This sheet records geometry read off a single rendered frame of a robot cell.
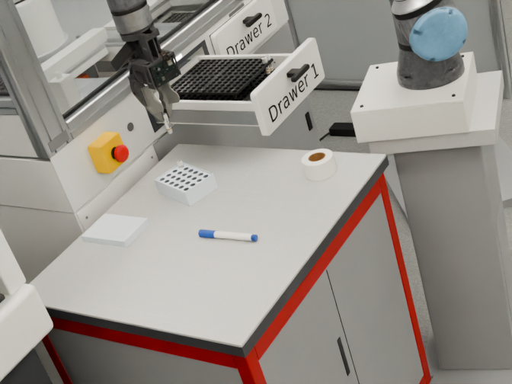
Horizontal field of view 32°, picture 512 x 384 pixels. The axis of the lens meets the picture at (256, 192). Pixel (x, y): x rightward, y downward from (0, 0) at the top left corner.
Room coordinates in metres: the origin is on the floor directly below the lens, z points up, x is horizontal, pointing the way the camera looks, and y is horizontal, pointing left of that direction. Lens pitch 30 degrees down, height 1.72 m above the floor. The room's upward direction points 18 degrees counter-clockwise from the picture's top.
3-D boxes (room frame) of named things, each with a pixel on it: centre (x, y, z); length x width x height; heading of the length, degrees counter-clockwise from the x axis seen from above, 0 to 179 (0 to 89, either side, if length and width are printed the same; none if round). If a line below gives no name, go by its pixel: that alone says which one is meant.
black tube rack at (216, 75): (2.06, 0.00, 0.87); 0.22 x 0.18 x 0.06; 50
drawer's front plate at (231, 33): (2.37, -0.11, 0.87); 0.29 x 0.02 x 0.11; 140
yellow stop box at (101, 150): (1.87, 0.29, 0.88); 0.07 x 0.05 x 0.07; 140
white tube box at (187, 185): (1.79, 0.15, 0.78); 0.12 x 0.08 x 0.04; 32
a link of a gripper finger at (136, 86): (1.75, 0.16, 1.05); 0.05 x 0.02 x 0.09; 122
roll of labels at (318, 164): (1.69, -0.15, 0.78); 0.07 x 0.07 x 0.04
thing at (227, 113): (2.06, 0.01, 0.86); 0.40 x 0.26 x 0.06; 50
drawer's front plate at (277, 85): (1.93, -0.15, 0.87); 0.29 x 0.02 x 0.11; 140
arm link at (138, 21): (1.75, 0.13, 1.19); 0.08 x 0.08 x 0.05
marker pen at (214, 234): (1.54, 0.08, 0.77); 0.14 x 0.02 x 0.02; 52
